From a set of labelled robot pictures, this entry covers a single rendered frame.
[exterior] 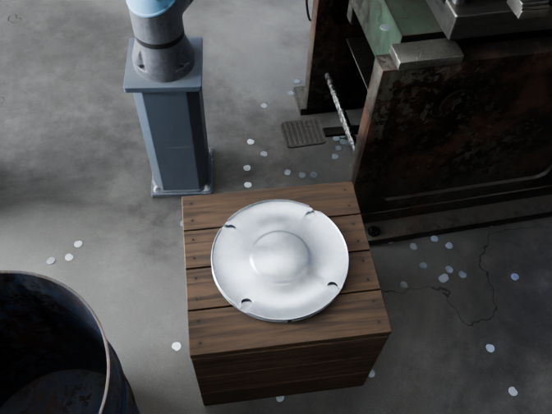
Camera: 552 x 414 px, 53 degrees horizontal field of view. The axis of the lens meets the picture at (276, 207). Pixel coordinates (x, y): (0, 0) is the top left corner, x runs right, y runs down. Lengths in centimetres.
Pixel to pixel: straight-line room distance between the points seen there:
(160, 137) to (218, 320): 60
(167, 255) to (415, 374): 74
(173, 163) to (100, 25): 89
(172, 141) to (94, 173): 38
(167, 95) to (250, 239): 44
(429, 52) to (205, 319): 70
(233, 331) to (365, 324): 26
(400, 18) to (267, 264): 60
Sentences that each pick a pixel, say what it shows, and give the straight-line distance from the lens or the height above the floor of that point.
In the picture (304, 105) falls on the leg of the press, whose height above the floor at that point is 3.
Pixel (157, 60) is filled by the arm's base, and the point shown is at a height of 51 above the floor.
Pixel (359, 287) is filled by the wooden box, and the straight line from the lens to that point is 119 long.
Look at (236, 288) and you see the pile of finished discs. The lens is 115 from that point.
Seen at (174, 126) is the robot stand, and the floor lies 30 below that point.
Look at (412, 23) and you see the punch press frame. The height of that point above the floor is 64.
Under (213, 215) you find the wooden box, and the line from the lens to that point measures 126.
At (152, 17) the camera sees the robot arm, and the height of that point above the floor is 62.
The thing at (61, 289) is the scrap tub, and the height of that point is 46.
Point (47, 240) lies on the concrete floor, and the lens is 173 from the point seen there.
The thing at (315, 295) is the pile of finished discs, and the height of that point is 36.
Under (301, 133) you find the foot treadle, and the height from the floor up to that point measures 16.
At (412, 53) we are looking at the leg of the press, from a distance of 122.
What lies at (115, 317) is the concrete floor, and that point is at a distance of 156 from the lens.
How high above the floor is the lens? 140
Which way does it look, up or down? 55 degrees down
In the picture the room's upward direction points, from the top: 3 degrees clockwise
